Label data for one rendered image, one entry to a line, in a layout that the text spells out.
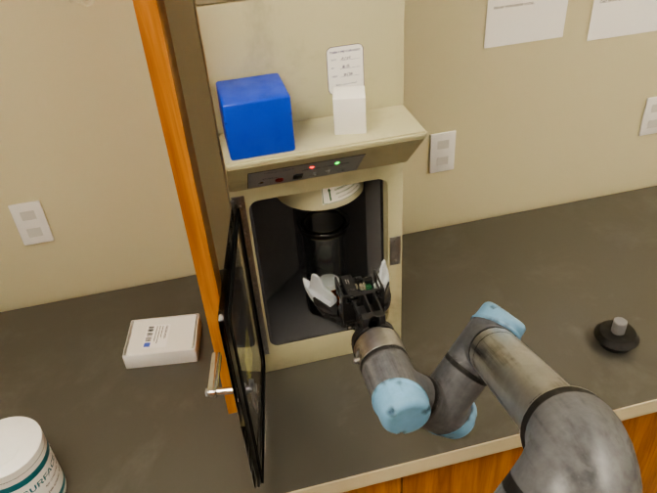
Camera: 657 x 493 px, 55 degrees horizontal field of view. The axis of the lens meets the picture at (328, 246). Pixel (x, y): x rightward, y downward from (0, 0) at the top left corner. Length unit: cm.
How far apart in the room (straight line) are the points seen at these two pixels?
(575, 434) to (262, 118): 60
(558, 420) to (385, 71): 65
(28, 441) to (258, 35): 77
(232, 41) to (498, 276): 93
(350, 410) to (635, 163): 119
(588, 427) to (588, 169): 141
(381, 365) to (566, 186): 117
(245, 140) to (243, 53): 14
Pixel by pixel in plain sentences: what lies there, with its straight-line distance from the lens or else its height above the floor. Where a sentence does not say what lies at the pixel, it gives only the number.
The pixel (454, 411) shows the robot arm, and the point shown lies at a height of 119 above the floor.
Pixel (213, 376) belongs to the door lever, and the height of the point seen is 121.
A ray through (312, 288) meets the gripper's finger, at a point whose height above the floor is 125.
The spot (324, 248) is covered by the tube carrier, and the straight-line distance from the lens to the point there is 128.
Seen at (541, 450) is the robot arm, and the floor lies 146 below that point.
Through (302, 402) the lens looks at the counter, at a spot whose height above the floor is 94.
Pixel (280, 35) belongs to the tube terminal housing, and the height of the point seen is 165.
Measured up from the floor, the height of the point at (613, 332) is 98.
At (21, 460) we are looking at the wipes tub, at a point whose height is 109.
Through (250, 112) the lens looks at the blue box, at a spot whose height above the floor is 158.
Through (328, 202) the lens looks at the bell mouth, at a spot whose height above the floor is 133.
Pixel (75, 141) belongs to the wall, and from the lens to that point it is 155.
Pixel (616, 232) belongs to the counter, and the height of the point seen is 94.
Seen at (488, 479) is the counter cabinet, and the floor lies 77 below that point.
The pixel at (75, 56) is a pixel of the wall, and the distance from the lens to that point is 148.
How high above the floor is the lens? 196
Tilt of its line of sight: 36 degrees down
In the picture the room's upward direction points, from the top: 4 degrees counter-clockwise
